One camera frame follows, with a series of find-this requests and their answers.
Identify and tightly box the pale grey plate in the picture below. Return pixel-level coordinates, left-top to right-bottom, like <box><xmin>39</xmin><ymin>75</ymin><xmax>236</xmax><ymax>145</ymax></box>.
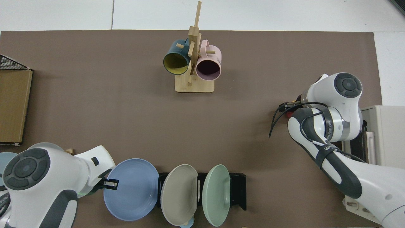
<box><xmin>27</xmin><ymin>142</ymin><xmax>65</xmax><ymax>152</ymax></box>

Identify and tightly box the wire basket with wooden floor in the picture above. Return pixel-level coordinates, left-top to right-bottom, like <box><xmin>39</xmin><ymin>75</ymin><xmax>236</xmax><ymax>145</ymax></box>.
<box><xmin>0</xmin><ymin>54</ymin><xmax>33</xmax><ymax>146</ymax></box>

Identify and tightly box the pale toaster oven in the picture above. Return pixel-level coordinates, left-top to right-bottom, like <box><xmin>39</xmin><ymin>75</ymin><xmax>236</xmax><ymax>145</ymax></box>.
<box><xmin>342</xmin><ymin>105</ymin><xmax>405</xmax><ymax>227</ymax></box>

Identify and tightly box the dark teal cup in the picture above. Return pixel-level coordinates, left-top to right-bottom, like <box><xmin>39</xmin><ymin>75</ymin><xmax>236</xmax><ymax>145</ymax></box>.
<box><xmin>163</xmin><ymin>39</ymin><xmax>191</xmax><ymax>76</ymax></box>

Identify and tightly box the pink cup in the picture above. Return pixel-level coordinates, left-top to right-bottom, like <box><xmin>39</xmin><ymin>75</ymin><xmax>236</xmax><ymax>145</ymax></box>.
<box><xmin>195</xmin><ymin>40</ymin><xmax>222</xmax><ymax>81</ymax></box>

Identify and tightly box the pale green plate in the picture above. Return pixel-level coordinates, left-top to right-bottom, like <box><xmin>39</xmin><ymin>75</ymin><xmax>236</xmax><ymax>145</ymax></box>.
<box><xmin>202</xmin><ymin>164</ymin><xmax>231</xmax><ymax>227</ymax></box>

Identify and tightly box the wooden cup stand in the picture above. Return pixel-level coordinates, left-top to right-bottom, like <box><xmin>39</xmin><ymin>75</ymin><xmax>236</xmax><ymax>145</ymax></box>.
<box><xmin>175</xmin><ymin>1</ymin><xmax>215</xmax><ymax>93</ymax></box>

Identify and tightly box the black dish rack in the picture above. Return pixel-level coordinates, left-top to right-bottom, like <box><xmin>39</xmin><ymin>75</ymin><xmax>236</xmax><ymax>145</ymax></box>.
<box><xmin>157</xmin><ymin>172</ymin><xmax>247</xmax><ymax>211</ymax></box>

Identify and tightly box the brown table cloth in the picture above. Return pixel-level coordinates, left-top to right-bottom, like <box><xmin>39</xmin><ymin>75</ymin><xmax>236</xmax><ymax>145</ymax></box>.
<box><xmin>0</xmin><ymin>30</ymin><xmax>382</xmax><ymax>228</ymax></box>

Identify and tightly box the light blue plate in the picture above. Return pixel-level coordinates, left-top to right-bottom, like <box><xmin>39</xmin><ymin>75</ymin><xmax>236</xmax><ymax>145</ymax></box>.
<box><xmin>0</xmin><ymin>152</ymin><xmax>18</xmax><ymax>187</ymax></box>

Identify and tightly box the dark grey panel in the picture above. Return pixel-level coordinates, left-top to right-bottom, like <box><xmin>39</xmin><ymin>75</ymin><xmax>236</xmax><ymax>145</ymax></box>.
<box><xmin>390</xmin><ymin>0</ymin><xmax>405</xmax><ymax>16</ymax></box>

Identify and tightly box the small blue round thing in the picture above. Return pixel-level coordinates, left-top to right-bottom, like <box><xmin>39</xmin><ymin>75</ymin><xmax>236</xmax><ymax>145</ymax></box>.
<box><xmin>179</xmin><ymin>215</ymin><xmax>195</xmax><ymax>228</ymax></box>

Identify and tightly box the beige grey plate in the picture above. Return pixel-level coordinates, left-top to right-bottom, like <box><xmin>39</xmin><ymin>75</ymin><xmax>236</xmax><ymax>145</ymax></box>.
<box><xmin>160</xmin><ymin>164</ymin><xmax>199</xmax><ymax>226</ymax></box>

